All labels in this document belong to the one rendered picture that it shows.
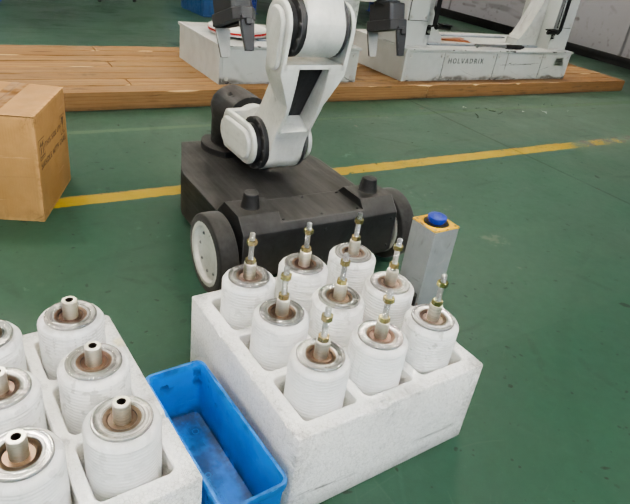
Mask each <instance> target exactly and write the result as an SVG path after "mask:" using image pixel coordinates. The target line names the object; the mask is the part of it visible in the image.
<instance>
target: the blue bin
mask: <svg viewBox="0 0 630 504"><path fill-rule="evenodd" d="M145 379H146V381H147V383H148V384H149V386H150V388H151V390H152V391H153V393H154V395H155V396H156V398H157V400H158V402H159V403H160V405H161V407H162V408H163V410H164V413H165V416H166V418H168V419H169V421H170V422H171V424H172V426H173V427H174V429H175V431H176V433H177V434H178V436H179V438H180V439H181V441H182V443H183V445H184V446H185V448H186V450H187V452H188V453H189V455H190V457H191V458H192V460H193V462H194V464H195V465H196V467H197V469H198V470H199V472H200V474H201V476H202V498H201V504H280V501H281V496H282V492H283V491H284V490H285V488H286V486H287V476H286V474H285V473H284V471H283V470H282V469H281V467H280V466H279V464H278V463H277V462H276V460H275V459H274V458H273V456H272V455H271V453H270V452H269V451H268V449H267V448H266V446H265V445H264V444H263V442H262V441H261V440H260V438H259V437H258V435H257V434H256V433H255V431H254V430H253V429H252V427H251V426H250V424H249V423H248V422H247V420H246V419H245V418H244V416H243V415H242V413H241V412H240V411H239V409H238V408H237V406H236V405H235V404H234V402H233V401H232V400H231V398H230V397H229V395H228V394H227V393H226V391H225V390H224V389H223V387H222V386H221V384H220V383H219V382H218V380H217V379H216V377H215V376H214V375H213V373H212V372H211V371H210V369H209V368H208V366H207V365H206V364H205V363H204V362H203V361H200V360H195V361H191V362H188V363H185V364H182V365H179V366H176V367H173V368H169V369H166V370H163V371H160V372H157V373H154V374H151V375H149V376H147V377H146V378H145Z"/></svg>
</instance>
